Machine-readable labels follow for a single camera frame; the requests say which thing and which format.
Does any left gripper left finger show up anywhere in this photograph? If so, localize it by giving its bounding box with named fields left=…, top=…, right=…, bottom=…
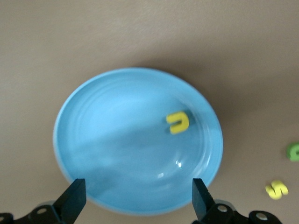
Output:
left=30, top=178, right=86, bottom=224

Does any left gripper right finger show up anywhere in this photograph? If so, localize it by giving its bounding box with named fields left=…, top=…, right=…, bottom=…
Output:
left=192, top=178, right=238, bottom=224

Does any yellow foam letter s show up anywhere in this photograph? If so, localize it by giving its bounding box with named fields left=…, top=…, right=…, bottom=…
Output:
left=265, top=180, right=289, bottom=201

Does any yellow foam letter u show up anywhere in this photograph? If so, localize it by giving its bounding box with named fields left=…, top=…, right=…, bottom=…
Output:
left=165, top=112, right=190, bottom=135

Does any green foam letter n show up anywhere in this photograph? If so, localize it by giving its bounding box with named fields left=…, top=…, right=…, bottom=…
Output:
left=286, top=142, right=299, bottom=162

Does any blue plate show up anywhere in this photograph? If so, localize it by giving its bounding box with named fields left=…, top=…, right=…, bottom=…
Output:
left=53, top=67, right=224, bottom=217

